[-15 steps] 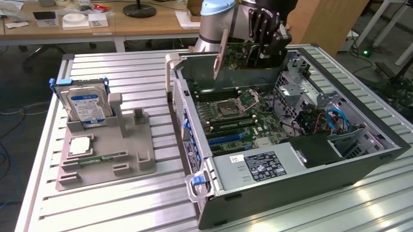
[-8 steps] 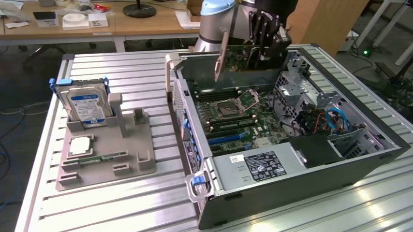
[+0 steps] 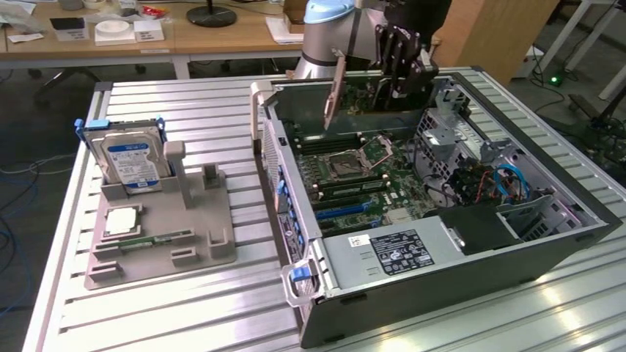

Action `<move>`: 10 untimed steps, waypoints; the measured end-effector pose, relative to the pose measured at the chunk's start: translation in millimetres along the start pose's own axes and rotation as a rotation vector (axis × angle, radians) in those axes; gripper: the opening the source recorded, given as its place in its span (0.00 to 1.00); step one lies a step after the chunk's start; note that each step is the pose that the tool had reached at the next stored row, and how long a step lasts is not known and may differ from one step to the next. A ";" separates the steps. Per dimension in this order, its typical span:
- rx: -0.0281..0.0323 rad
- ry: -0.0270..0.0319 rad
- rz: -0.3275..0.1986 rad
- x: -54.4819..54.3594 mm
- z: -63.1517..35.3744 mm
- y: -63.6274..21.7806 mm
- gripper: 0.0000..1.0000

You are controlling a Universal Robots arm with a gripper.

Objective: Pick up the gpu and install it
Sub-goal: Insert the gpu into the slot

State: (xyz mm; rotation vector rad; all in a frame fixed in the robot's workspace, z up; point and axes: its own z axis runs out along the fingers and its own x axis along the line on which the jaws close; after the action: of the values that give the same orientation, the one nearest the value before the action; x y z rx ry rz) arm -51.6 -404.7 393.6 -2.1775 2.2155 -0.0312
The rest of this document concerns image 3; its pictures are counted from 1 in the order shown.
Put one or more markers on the white box with black lid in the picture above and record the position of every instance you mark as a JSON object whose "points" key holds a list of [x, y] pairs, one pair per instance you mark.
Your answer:
{"points": [[69, 28]]}

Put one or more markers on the blue expansion slot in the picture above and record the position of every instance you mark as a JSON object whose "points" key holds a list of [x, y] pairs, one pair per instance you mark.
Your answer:
{"points": [[342, 212]]}

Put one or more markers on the device with green light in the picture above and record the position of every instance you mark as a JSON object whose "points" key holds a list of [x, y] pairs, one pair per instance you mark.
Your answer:
{"points": [[554, 80]]}

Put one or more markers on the graphics card with metal bracket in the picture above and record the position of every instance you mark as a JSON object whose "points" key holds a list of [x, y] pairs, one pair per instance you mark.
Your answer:
{"points": [[362, 91]]}

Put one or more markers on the black round lamp base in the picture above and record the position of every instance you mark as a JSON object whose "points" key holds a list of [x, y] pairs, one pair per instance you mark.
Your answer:
{"points": [[211, 16]]}

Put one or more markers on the silver chipset heatsink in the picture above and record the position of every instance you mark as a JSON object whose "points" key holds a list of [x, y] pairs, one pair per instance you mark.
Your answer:
{"points": [[396, 218]]}

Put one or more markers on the green RAM stick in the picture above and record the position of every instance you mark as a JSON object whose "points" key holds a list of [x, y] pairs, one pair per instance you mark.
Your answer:
{"points": [[151, 240], [354, 187]]}

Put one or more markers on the wooden desk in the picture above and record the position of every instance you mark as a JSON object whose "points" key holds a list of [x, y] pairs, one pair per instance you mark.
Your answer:
{"points": [[220, 36]]}

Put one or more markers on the red packet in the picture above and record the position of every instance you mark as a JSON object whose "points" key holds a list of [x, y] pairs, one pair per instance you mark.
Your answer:
{"points": [[152, 11]]}

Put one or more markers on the wooden cabinet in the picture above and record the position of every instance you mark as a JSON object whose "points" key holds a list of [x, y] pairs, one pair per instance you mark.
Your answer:
{"points": [[494, 33]]}

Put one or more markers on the hard disk in blue caddy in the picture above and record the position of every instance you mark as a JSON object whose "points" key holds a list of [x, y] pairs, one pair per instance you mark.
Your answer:
{"points": [[129, 161]]}

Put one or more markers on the CPU socket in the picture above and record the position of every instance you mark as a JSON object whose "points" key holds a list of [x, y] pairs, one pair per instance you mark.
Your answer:
{"points": [[344, 165]]}

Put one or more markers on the small white box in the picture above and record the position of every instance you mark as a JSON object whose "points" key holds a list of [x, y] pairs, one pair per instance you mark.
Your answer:
{"points": [[148, 31]]}

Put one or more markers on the grey plastic parts rack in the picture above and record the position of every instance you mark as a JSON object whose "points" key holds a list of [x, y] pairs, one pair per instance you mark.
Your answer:
{"points": [[195, 220]]}

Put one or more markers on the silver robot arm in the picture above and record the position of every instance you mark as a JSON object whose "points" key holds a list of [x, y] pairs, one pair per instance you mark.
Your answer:
{"points": [[332, 33]]}

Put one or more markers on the stack of white papers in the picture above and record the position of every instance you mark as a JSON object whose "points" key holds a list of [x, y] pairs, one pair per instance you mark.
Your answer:
{"points": [[283, 31]]}

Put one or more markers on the brown cardboard box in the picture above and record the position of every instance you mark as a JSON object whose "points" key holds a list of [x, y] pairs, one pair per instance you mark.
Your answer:
{"points": [[295, 11]]}

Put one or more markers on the open grey PC case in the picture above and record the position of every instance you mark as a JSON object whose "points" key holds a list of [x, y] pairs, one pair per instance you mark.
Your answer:
{"points": [[489, 286]]}

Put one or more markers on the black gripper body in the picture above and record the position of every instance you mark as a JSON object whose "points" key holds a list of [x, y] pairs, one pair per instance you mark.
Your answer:
{"points": [[415, 14]]}

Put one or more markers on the metal disk bay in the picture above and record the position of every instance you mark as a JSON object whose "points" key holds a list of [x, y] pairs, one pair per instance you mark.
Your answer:
{"points": [[526, 216]]}

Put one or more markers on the white box with round insert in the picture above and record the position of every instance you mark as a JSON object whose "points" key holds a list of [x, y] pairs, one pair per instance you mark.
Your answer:
{"points": [[115, 33]]}

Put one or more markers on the grey power supply unit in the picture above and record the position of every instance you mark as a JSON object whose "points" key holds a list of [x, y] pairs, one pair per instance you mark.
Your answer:
{"points": [[391, 253]]}

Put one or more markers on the blue expansion slot clip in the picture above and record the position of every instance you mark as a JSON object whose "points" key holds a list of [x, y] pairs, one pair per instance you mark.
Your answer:
{"points": [[300, 240], [280, 187], [294, 224]]}

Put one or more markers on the white table frame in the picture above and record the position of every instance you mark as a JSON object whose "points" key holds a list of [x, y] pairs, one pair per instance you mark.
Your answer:
{"points": [[577, 22]]}

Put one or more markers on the grey metal bracket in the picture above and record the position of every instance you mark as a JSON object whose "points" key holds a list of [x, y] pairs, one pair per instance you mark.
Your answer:
{"points": [[442, 141]]}

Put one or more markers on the green motherboard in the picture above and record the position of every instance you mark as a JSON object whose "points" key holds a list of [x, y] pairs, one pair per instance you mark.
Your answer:
{"points": [[396, 183]]}

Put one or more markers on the silver CPU chip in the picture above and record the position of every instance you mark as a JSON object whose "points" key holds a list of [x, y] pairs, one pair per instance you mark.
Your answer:
{"points": [[121, 221]]}

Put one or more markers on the metal socket cover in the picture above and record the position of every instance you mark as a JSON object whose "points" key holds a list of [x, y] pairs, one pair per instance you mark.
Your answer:
{"points": [[376, 149]]}

